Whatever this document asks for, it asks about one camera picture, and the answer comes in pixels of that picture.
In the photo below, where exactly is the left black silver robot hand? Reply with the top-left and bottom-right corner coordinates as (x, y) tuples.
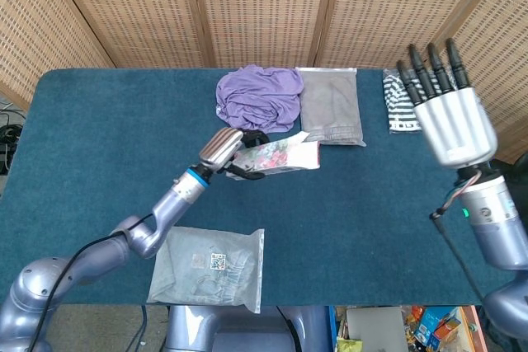
(198, 128), (271, 182)

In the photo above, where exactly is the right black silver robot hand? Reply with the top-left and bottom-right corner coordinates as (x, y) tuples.
(395, 37), (499, 170)

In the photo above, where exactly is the floral toothpaste box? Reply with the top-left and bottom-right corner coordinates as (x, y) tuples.
(233, 131), (322, 176)

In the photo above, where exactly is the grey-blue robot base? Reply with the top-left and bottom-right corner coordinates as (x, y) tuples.
(164, 305), (331, 352)

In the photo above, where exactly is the orange snack packet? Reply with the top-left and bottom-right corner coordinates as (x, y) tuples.
(432, 313), (464, 341)

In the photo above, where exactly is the blue cookie snack package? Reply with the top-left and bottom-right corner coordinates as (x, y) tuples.
(413, 307), (451, 349)

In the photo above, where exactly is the crumpled purple cloth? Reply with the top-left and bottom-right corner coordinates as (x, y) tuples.
(214, 64), (305, 138)

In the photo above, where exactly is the striped garment in clear bag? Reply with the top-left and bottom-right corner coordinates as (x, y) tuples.
(382, 67), (422, 135)

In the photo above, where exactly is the light blue garment in bag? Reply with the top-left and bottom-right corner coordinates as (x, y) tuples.
(146, 222), (266, 314)

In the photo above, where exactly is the grey garment in clear bag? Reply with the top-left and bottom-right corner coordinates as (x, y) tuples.
(295, 66), (367, 148)

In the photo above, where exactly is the woven bamboo folding screen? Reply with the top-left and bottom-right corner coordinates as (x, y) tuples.
(0, 0), (528, 163)

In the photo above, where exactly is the yellow-green snack packet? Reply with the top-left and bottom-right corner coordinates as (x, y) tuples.
(336, 337), (364, 352)

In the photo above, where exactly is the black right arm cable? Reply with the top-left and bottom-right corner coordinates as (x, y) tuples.
(429, 178), (488, 307)

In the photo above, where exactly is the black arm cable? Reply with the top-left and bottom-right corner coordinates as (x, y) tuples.
(31, 214), (154, 352)
(429, 178), (488, 307)

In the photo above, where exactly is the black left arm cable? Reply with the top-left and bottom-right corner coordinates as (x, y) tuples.
(31, 214), (154, 352)

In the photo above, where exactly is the blue floor cable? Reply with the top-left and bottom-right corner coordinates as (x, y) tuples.
(125, 305), (149, 352)

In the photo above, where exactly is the black floor cables bundle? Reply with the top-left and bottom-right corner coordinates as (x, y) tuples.
(0, 100), (26, 176)

